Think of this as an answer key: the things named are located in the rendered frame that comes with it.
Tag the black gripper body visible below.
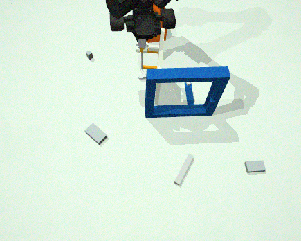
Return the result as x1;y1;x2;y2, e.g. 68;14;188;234
109;0;176;32

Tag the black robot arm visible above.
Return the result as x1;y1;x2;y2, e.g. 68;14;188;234
106;0;171;39

